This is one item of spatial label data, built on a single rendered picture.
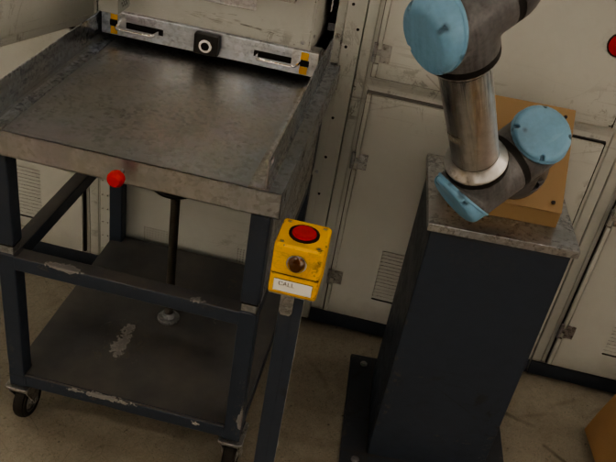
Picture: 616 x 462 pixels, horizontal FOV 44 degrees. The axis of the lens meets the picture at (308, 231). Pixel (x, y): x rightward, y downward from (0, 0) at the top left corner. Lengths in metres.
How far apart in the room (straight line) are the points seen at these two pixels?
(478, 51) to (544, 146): 0.37
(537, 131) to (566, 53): 0.51
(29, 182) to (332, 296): 0.99
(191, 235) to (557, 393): 1.22
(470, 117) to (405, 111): 0.75
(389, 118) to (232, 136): 0.58
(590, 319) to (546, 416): 0.31
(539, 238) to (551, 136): 0.27
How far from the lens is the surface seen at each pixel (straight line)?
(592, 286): 2.30
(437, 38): 1.12
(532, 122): 1.49
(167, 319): 2.12
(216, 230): 2.34
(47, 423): 2.12
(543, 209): 1.70
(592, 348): 2.44
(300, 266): 1.19
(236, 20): 1.88
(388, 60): 1.98
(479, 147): 1.35
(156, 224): 2.40
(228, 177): 1.44
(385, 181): 2.12
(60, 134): 1.56
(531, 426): 2.35
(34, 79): 1.73
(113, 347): 2.05
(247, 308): 1.61
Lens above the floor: 1.58
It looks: 34 degrees down
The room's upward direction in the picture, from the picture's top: 10 degrees clockwise
